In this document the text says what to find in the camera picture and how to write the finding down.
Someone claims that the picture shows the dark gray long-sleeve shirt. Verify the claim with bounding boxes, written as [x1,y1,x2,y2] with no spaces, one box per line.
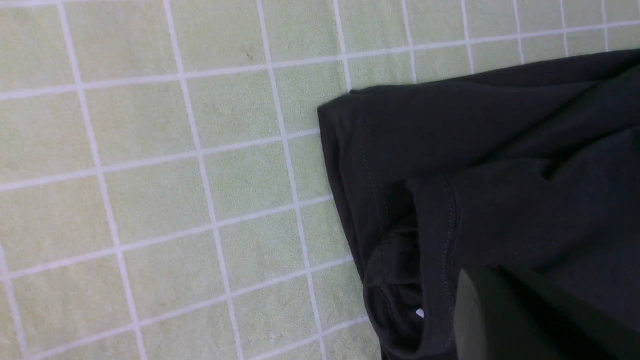
[317,49,640,360]

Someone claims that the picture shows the light green checkered tablecloth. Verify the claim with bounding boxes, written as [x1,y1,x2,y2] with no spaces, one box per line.
[0,0,639,360]

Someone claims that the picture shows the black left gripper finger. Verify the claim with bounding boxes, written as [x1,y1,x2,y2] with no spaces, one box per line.
[454,268,621,360]

